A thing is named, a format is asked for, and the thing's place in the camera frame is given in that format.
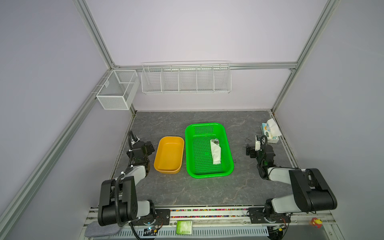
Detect white paper napkin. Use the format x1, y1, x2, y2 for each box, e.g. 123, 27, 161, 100
210, 140, 221, 165

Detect green plastic basket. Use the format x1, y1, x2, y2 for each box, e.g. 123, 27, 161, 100
185, 123, 235, 179

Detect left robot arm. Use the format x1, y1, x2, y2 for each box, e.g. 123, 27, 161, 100
98, 131, 156, 227

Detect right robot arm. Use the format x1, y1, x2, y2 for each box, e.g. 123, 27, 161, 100
246, 144, 338, 223

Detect tissue box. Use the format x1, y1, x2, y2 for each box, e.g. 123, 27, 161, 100
261, 119, 282, 144

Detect yellow plastic tray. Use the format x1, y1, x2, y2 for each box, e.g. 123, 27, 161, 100
154, 136, 185, 174

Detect white mesh box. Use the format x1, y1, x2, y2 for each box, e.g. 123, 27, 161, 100
97, 70, 140, 110

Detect green card box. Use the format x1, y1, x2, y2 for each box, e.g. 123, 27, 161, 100
176, 221, 193, 235

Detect grey cloth pad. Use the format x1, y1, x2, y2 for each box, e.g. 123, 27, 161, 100
85, 222, 122, 238

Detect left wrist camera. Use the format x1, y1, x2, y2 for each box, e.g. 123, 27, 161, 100
130, 135, 140, 145

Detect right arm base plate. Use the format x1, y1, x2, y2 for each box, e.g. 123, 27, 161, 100
247, 207, 291, 224

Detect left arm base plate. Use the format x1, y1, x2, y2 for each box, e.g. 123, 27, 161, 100
132, 209, 171, 226

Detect white wire rack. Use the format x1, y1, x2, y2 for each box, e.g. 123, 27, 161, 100
141, 61, 232, 94

